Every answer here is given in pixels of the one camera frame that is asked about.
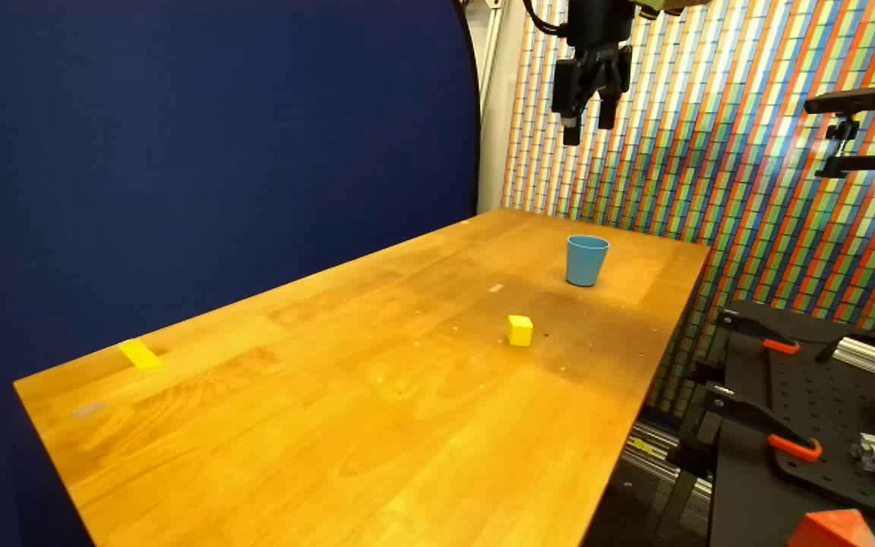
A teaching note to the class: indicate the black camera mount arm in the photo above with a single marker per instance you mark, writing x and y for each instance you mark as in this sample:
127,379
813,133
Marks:
868,161

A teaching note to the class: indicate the yellow tape strip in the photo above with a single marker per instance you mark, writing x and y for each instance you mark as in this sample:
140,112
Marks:
140,354

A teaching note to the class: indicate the colourful patterned wall panel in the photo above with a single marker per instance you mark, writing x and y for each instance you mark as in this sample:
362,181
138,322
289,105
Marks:
721,133

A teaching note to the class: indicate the blue plastic cup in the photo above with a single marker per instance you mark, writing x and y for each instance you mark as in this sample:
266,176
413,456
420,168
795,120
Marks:
589,262

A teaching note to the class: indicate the black camera on stand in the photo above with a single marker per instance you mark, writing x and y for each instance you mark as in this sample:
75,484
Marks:
853,98

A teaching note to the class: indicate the blue fabric backdrop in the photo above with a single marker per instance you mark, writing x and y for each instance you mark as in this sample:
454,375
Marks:
206,154

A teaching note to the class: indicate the black perforated breadboard table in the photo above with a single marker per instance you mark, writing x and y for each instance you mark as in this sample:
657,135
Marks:
803,407

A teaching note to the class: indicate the yellow wooden block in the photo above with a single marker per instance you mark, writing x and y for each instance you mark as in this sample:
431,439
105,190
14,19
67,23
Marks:
521,329

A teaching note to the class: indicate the silver aluminium extrusion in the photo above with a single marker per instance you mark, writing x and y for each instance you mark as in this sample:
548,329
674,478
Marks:
864,354

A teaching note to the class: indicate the orange red block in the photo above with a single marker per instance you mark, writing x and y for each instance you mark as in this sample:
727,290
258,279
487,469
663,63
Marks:
833,531

